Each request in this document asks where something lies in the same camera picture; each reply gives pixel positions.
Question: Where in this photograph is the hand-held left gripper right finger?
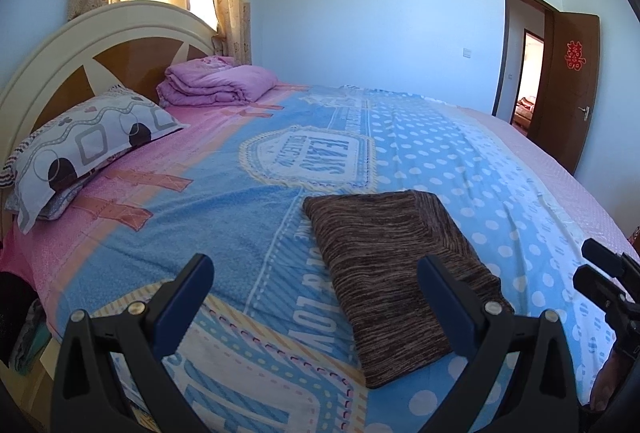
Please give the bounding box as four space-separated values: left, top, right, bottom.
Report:
416 255 581 433

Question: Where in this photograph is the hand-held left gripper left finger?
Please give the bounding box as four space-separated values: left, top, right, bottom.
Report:
50 253 216 433

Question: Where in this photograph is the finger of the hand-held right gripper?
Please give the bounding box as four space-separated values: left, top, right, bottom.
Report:
581 238 627 279
572 264 626 311

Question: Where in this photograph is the brown knit sweater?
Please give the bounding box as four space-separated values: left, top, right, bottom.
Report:
302 190 503 389

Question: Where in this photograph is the person's right forearm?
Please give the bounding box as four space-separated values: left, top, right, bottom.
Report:
592 355 633 414

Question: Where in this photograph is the blue pink printed bed sheet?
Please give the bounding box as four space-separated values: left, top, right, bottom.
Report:
0 83 640 433

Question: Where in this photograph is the brown wooden door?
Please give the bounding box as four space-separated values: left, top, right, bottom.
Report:
527 10 601 176

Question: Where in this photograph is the teal bag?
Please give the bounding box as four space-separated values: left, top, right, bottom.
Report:
12 300 53 374

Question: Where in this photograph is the black cloth pile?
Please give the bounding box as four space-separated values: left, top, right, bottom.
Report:
0 270 38 364

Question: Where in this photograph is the grey patterned pillow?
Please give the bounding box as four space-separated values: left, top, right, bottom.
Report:
0 84 190 234

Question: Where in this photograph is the red paper door decoration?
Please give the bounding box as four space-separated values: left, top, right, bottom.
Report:
564 40 586 71

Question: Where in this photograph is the folded pink quilt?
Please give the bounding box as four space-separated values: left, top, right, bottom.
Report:
156 56 278 108

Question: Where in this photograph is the cream and brown headboard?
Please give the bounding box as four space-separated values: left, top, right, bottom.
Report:
0 0 216 234

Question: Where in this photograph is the brown door frame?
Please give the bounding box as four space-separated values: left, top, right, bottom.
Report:
491 0 556 124

